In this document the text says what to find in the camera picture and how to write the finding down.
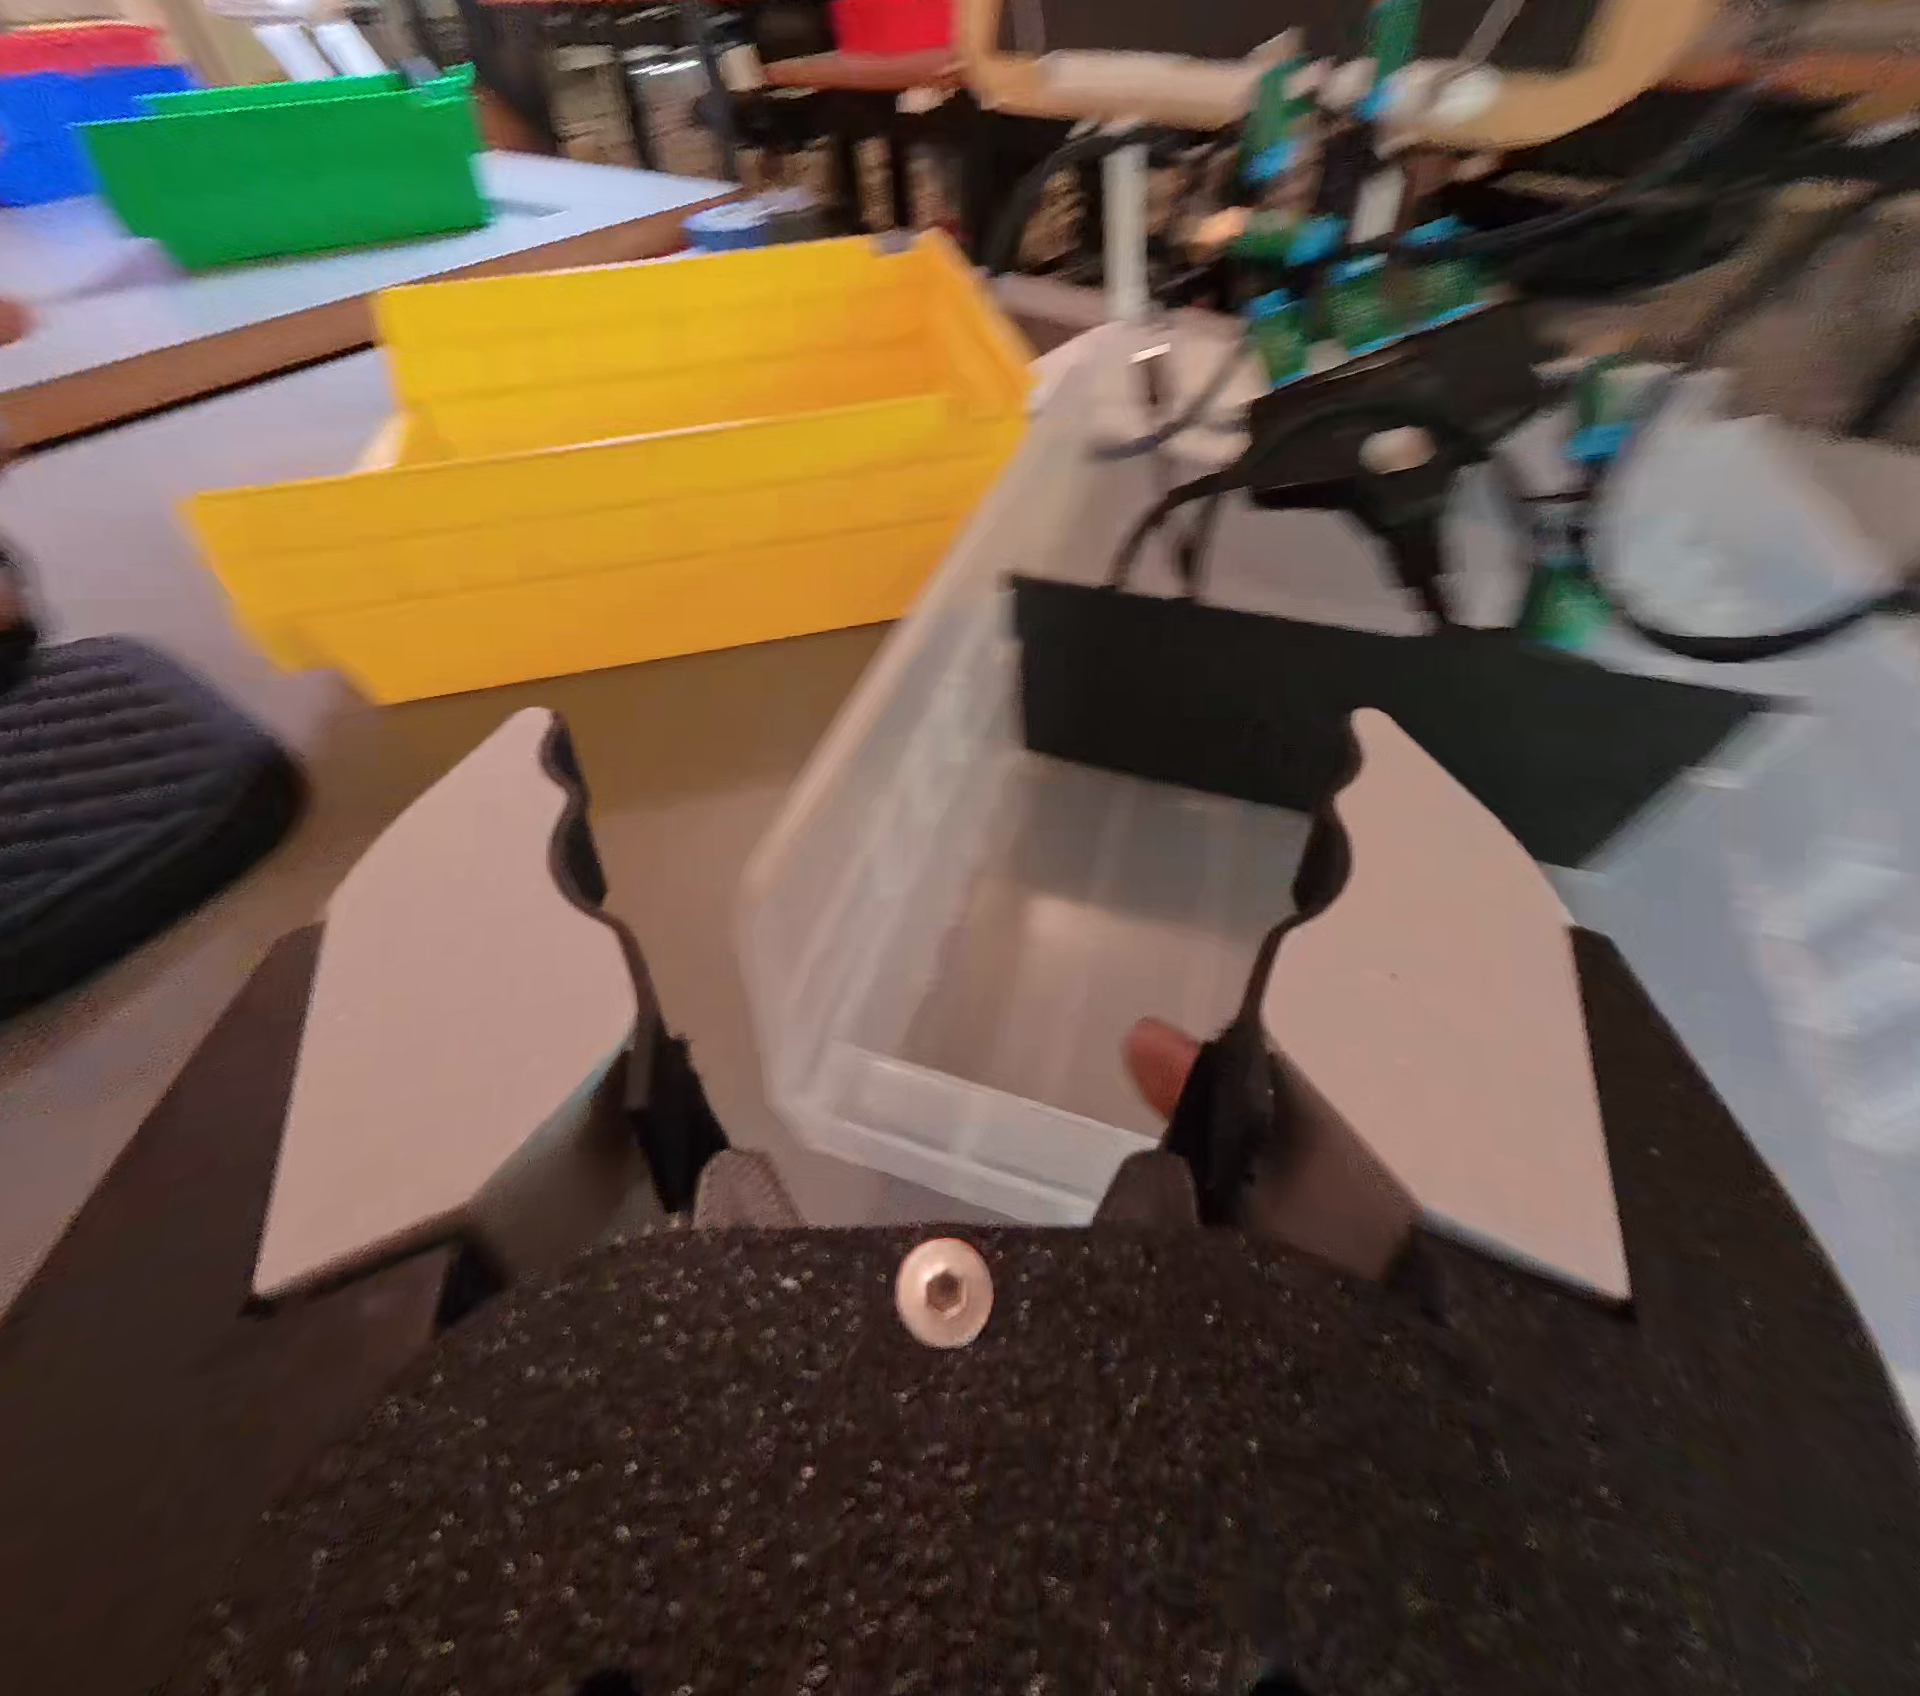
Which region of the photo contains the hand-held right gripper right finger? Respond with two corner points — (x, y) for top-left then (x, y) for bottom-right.
(1237, 705), (1639, 1306)

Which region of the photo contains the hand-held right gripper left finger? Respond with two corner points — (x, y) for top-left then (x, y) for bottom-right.
(246, 705), (679, 1306)

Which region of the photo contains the yellow plastic bin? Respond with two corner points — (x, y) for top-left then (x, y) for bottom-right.
(180, 390), (1031, 708)
(367, 225), (1041, 476)

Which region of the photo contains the clear plastic bin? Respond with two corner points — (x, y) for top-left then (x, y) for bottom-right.
(735, 321), (1920, 1230)

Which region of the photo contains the grey desk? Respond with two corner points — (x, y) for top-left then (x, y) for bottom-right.
(0, 345), (1920, 1308)

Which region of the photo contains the person's right hand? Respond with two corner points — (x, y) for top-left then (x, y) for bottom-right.
(1123, 1017), (1207, 1123)

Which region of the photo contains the black mesh cushion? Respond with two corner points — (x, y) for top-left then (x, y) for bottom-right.
(0, 634), (313, 1025)

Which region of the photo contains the black sheet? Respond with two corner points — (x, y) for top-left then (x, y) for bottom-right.
(1009, 573), (1777, 869)

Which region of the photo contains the white table with wood edge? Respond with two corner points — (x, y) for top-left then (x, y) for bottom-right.
(0, 147), (740, 454)

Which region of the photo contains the blue tape roll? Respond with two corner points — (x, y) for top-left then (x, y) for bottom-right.
(683, 196), (825, 255)

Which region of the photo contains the green plastic bin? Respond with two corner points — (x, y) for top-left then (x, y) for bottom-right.
(75, 64), (494, 274)

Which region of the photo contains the blue plastic bin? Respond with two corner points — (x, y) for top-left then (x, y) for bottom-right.
(0, 68), (198, 209)

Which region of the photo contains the red plastic bin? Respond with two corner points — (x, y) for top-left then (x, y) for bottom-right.
(828, 0), (963, 57)
(0, 20), (164, 78)

